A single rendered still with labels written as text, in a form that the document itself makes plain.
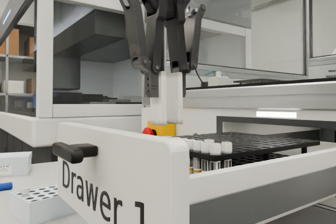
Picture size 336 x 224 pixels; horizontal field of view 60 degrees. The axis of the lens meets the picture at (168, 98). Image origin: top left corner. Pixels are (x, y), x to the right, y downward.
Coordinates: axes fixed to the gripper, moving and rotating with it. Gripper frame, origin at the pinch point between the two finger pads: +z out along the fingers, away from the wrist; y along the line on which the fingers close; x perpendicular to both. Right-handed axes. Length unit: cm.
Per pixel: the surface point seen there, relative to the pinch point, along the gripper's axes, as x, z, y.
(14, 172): 57, 19, -11
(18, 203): 23.0, 17.3, -14.8
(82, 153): -4.6, 5.2, -13.2
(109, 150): -5.1, 5.1, -10.7
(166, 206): -14.9, 7.9, -10.8
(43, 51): 79, -18, 2
